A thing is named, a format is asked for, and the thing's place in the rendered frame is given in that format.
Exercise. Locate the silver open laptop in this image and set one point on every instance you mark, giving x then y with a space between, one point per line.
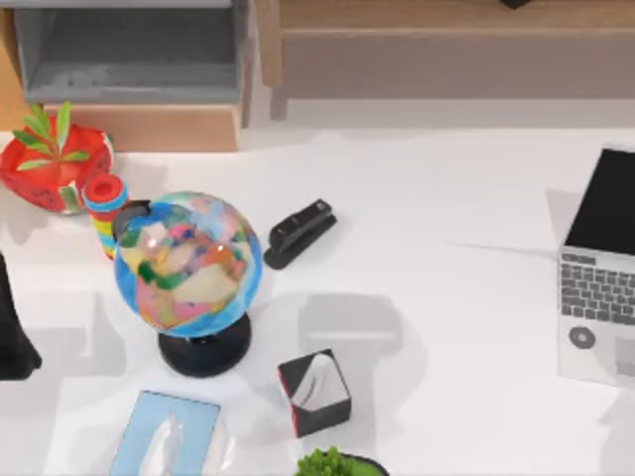
597 277

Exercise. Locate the green plant in black pot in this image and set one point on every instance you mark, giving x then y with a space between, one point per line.
337 463

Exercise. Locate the red plant pot with leaves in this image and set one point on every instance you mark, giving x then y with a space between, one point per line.
49 163

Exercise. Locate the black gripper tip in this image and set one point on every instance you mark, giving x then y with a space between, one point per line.
12 327

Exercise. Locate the pale wooden drawer front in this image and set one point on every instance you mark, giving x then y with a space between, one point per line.
149 126

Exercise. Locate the black stapler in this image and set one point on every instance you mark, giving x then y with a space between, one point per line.
297 233

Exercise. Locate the colourful globe on black stand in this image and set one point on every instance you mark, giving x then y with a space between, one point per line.
186 263

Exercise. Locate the wooden open shelf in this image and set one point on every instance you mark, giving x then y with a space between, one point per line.
446 59

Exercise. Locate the light blue tissue box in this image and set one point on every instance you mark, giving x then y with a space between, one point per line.
166 436

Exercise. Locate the stack of coloured rings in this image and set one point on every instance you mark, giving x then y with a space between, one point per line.
105 208

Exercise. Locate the black and red tissue box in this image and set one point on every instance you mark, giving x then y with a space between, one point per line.
317 396

